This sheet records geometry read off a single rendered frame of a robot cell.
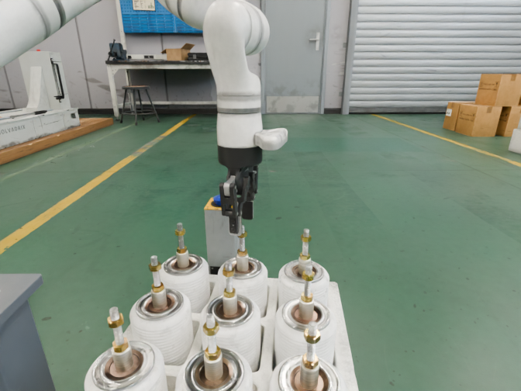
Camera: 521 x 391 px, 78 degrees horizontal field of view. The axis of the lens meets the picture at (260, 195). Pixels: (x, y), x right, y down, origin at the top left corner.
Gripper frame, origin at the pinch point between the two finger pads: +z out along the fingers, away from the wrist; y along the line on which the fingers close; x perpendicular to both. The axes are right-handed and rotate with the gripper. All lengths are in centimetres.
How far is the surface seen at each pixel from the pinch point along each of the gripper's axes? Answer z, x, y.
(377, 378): 35.3, 28.1, -4.4
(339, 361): 17.3, 19.4, 10.5
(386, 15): -102, 49, -506
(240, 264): 8.7, 0.0, 1.1
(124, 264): 35, -52, -27
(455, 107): 11, 125, -365
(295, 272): 10.1, 10.0, -1.0
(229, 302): 7.9, 2.2, 12.9
